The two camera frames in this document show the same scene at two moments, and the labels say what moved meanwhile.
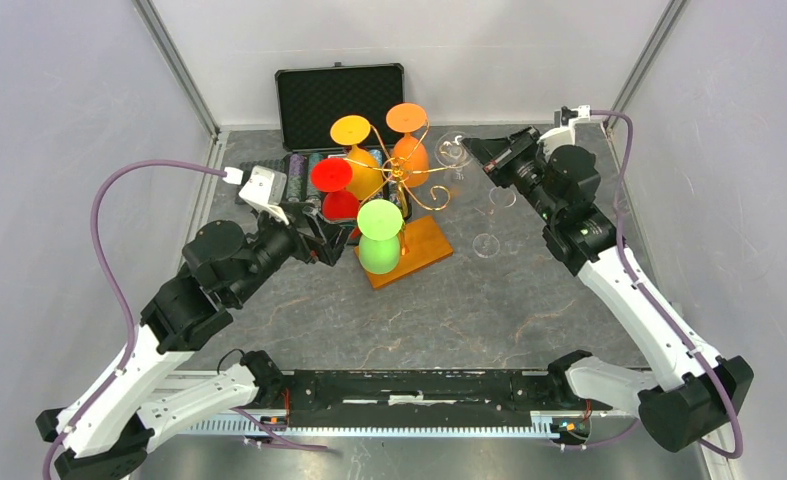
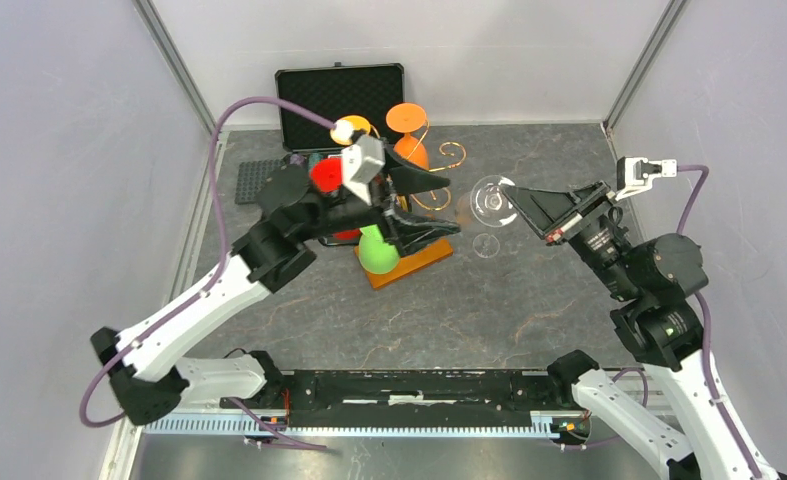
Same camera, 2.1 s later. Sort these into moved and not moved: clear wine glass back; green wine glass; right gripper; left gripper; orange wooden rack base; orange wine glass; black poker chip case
Moved: clear wine glass back; left gripper; right gripper
Not moved: orange wooden rack base; black poker chip case; green wine glass; orange wine glass
